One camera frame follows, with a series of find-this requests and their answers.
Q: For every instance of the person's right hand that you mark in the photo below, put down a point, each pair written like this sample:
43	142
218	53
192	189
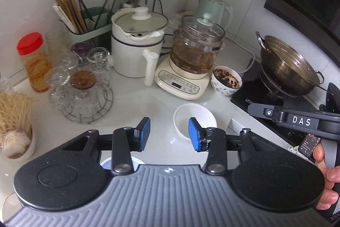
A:
331	175

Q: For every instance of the green chopstick holder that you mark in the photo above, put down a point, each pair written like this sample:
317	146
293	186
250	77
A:
86	27

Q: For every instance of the wire rack with glass cups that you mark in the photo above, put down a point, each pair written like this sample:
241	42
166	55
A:
79	86

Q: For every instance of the red lid plastic jar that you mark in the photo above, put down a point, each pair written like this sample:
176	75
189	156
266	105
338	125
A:
34	57

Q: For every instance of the smartphone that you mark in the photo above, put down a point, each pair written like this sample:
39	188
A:
308	145

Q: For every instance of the mint green electric kettle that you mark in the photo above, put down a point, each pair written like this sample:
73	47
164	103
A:
216	10

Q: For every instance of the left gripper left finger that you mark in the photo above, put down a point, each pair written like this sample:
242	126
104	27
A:
124	141

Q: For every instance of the black induction cooktop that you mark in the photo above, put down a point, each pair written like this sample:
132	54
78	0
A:
255	91

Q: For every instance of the white electric cooking pot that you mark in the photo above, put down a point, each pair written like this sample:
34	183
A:
137	38

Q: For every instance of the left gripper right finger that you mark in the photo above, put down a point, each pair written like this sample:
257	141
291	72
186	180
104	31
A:
214	141

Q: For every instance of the steel wok with lid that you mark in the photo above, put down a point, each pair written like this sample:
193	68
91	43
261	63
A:
286	68

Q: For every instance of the glass health kettle on base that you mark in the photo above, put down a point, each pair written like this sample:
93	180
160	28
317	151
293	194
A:
186	72

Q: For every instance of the bowl with noodles and onion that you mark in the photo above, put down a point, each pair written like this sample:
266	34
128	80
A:
17	138

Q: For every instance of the patterned bowl with dark food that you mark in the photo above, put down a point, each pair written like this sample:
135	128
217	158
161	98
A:
225	81

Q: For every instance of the white leaf plate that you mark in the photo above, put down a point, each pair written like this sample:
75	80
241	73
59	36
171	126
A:
11	206

